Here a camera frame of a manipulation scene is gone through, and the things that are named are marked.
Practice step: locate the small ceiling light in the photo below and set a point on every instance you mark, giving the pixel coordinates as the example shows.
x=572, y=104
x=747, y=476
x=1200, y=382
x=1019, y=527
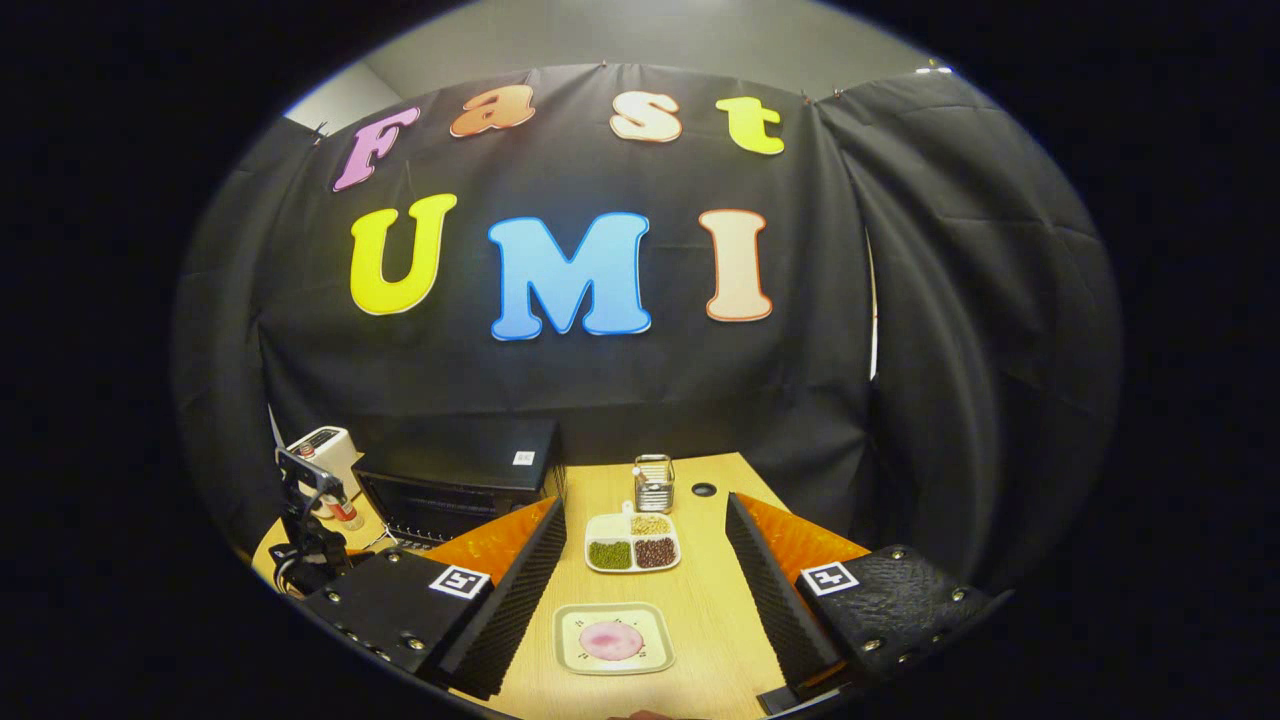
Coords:
x=932, y=68

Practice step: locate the white toaster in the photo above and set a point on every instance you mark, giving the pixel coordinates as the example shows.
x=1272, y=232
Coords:
x=325, y=445

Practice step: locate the black backdrop cloth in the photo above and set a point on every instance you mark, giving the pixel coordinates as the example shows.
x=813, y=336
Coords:
x=820, y=350

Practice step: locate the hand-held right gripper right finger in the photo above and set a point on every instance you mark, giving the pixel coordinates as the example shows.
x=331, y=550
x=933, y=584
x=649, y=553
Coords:
x=770, y=590

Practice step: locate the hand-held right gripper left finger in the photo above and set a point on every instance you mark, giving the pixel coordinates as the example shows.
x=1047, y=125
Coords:
x=520, y=590

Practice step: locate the pink ham slice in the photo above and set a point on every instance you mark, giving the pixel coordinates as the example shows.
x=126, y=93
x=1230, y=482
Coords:
x=610, y=640

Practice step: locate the white square plate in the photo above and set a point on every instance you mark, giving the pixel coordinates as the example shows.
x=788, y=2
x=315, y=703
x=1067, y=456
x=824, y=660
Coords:
x=570, y=640

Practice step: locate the black electric oven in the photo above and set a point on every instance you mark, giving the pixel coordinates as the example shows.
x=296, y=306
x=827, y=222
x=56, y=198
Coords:
x=450, y=455

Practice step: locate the white divided dish of beans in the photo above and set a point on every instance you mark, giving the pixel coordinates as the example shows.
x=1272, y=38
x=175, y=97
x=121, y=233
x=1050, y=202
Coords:
x=632, y=545

